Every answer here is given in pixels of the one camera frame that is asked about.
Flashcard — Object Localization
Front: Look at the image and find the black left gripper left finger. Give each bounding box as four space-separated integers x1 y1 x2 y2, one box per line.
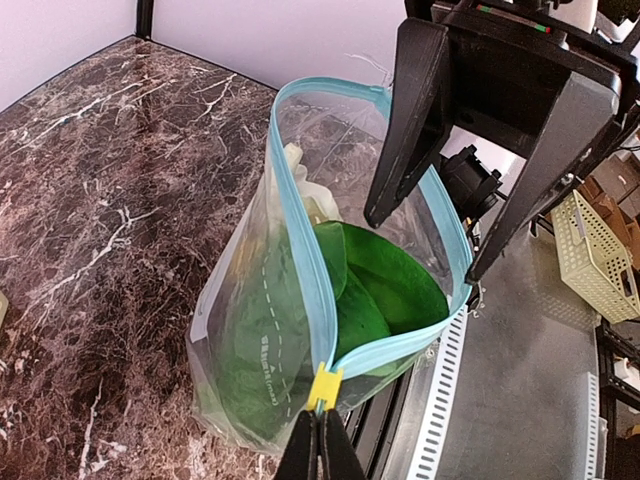
273 410 319 480

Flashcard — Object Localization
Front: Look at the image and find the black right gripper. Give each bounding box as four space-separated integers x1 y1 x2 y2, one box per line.
364 1 639 284

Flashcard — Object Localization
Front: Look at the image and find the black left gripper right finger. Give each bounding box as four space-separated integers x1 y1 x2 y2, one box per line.
319 409 365 480

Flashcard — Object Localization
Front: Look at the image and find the green bok choy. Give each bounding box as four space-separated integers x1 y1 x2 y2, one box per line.
216 221 449 444

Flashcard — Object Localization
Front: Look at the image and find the clear zip top bag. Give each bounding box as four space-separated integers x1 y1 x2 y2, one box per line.
187 77 472 454

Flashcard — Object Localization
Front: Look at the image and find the white garlic bulb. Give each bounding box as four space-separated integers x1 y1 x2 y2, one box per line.
284 143 342 225

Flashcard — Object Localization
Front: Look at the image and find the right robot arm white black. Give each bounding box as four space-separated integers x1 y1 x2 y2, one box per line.
364 1 639 284

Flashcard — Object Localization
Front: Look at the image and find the cream plastic crate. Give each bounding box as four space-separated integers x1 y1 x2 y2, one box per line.
551 191 639 324

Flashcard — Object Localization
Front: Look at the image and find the black curved front rail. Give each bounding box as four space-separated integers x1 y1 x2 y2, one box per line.
346 370 412 479

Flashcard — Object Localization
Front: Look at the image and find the white slotted cable duct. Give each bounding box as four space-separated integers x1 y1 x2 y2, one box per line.
406 305 468 480

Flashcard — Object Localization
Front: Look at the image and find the left black frame post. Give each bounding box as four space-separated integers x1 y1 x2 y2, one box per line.
135 0 155 40

